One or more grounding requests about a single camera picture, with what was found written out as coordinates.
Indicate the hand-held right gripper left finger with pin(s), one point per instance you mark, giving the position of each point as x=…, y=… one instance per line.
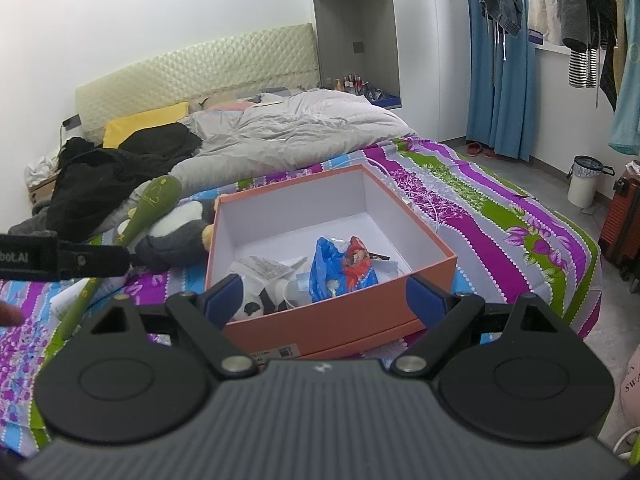
x=225, y=296

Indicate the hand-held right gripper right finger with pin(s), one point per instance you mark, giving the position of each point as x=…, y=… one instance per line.
x=425, y=301

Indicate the panda plush toy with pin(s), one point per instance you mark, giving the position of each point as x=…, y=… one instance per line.
x=252, y=307

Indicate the orange cardboard box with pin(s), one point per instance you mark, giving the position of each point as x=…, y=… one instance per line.
x=350, y=325

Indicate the red blue foil bag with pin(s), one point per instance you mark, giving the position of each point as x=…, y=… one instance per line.
x=325, y=270

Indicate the person's left hand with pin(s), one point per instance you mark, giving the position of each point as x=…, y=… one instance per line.
x=9, y=315

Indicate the white printed paper packet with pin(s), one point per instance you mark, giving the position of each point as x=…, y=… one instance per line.
x=265, y=267

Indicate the white rolled cloth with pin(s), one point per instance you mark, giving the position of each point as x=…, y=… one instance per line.
x=62, y=302

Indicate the grey fleece cloth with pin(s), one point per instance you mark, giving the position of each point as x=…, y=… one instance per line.
x=30, y=222

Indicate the grey penguin plush toy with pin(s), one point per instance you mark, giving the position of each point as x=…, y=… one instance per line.
x=175, y=240

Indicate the black clothing pile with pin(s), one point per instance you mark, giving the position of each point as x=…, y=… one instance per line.
x=100, y=185

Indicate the brown cardboard carton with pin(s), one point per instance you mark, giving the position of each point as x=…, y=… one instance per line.
x=42, y=191

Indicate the green snake plush toy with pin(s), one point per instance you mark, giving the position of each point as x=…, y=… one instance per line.
x=160, y=192

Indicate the white crumpled cloth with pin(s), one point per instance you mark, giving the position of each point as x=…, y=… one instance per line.
x=42, y=167

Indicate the striped floral bedsheet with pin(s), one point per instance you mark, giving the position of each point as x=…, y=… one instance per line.
x=500, y=220

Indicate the yellow pillow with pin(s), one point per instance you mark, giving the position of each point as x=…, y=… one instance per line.
x=135, y=125

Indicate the red slipper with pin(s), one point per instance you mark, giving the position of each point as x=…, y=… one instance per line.
x=475, y=149

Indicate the grey quilt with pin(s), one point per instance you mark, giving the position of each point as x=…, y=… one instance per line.
x=300, y=125

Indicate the pink pillow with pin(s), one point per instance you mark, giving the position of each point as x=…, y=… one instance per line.
x=230, y=105

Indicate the white trash bin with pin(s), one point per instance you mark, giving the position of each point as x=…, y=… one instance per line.
x=585, y=185

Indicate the blue shelf tray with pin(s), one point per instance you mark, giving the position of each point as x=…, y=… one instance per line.
x=387, y=102

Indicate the blue curtain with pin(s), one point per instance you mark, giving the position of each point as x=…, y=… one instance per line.
x=500, y=110

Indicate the red suitcase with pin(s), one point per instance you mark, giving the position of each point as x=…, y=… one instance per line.
x=622, y=225

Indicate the pale pink cushion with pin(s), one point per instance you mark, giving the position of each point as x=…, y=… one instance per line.
x=631, y=380

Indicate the cream padded headboard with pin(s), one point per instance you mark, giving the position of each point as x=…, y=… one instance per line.
x=200, y=65

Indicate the row of cosmetic bottles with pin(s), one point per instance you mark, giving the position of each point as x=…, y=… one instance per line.
x=347, y=85

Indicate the white wardrobe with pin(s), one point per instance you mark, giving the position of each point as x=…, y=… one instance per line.
x=430, y=60

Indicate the teal hanging garment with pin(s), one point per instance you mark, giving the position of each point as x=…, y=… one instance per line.
x=627, y=120

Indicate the black hanging coat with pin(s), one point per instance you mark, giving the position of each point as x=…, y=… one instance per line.
x=607, y=60

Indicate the cream hanging coat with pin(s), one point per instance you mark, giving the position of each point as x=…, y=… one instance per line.
x=545, y=0

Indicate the grey sweater with striped hem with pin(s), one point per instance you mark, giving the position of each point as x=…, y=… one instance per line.
x=580, y=5

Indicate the tan hanging garment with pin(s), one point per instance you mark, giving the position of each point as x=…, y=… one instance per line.
x=622, y=10

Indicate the black wall socket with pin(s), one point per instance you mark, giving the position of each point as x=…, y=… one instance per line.
x=71, y=121

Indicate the dark wall switch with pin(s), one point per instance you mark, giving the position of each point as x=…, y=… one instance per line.
x=357, y=47

